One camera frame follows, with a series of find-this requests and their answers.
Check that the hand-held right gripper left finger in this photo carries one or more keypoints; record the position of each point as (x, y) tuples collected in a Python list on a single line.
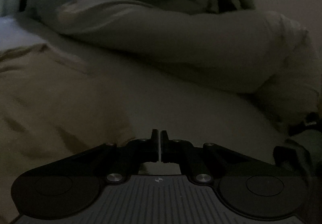
[(155, 146)]

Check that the rolled grey duvet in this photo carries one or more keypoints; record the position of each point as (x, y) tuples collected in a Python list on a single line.
[(188, 45)]

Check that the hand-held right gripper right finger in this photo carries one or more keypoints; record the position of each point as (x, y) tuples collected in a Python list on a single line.
[(164, 147)]

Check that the beige garment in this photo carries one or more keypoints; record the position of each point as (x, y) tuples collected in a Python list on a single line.
[(50, 100)]

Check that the white bed sheet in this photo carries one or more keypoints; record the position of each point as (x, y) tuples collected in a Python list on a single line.
[(188, 113)]

